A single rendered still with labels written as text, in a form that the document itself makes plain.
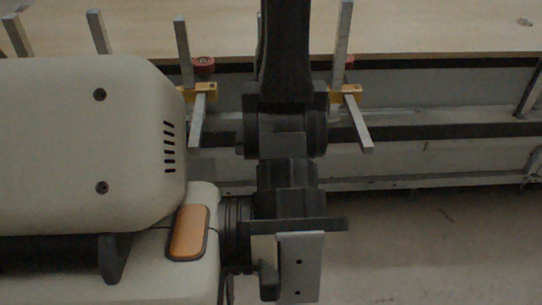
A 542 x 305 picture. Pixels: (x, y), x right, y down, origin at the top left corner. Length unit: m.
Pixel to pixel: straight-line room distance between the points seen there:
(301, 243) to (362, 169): 1.59
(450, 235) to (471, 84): 0.76
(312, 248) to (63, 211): 0.22
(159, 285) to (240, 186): 1.58
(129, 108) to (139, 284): 0.15
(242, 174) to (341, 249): 0.60
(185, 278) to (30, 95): 0.19
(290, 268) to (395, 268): 1.50
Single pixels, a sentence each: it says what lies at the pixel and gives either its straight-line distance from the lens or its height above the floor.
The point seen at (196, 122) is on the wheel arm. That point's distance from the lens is 1.16.
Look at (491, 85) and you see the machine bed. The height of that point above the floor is 0.72.
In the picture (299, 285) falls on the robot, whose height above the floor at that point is 1.16.
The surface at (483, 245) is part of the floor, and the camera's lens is 2.14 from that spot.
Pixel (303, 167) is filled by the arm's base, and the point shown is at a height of 1.24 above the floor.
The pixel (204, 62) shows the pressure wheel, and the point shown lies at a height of 0.91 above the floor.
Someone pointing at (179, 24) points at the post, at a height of 1.09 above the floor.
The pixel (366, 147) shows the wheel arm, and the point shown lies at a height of 0.83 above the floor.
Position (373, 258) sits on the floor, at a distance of 1.89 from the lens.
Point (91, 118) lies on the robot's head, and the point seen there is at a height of 1.36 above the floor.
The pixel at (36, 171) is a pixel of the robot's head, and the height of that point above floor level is 1.33.
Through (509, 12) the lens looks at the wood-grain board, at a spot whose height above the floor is 0.90.
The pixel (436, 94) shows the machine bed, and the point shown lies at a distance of 1.75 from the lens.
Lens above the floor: 1.53
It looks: 41 degrees down
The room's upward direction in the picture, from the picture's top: straight up
